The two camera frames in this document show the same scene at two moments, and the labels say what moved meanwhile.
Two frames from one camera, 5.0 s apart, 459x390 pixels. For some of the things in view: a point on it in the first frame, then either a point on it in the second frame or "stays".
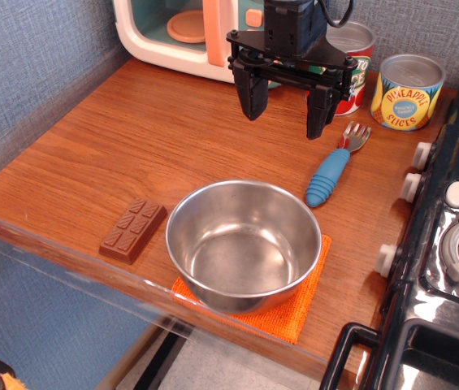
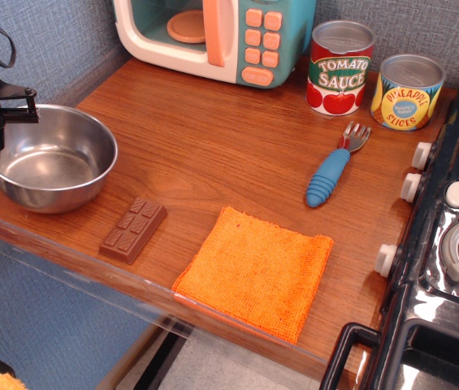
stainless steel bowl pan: (244, 246) to (58, 166)
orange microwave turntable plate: (188, 26) stays
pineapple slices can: (407, 92) stays
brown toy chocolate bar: (132, 231) stays
